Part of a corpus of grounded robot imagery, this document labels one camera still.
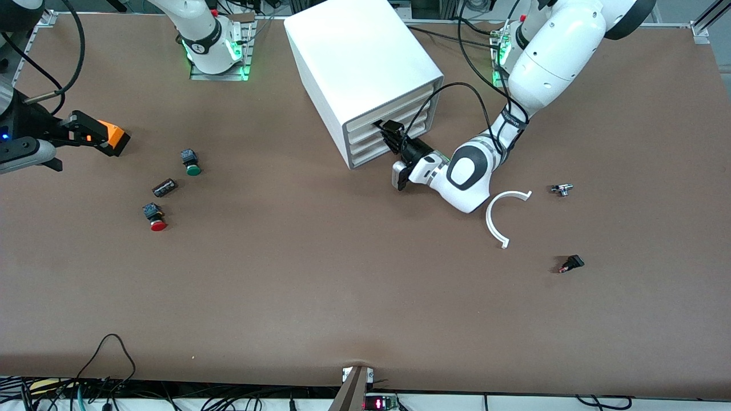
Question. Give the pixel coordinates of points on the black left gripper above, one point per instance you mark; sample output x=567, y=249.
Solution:
x=415, y=150

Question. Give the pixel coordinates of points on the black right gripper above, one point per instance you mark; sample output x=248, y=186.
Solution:
x=35, y=127

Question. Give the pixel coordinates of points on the red push button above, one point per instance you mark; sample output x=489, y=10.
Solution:
x=158, y=226

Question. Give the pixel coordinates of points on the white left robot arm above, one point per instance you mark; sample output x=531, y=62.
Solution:
x=548, y=57

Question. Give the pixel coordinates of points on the white drawer cabinet housing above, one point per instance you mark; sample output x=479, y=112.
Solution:
x=354, y=57

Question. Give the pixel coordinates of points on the green push button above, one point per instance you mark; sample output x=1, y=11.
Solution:
x=193, y=169

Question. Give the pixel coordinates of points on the black cylindrical contact block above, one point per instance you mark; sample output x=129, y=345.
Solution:
x=164, y=188

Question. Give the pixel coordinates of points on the chrome tee fitting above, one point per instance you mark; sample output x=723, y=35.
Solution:
x=562, y=189

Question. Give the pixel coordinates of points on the device with red display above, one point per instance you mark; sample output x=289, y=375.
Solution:
x=380, y=404

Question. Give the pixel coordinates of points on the orange button enclosure box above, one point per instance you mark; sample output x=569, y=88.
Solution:
x=115, y=132

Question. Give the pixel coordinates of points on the aluminium edge rail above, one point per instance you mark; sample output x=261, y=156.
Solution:
x=45, y=20

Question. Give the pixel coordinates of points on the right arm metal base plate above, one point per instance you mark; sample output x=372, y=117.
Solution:
x=200, y=74

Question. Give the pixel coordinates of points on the black square switch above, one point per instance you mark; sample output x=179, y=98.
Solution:
x=575, y=262

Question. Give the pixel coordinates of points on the brown metal camera post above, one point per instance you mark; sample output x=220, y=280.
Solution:
x=351, y=394

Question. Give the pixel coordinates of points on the aluminium corner bracket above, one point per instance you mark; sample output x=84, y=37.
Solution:
x=699, y=31

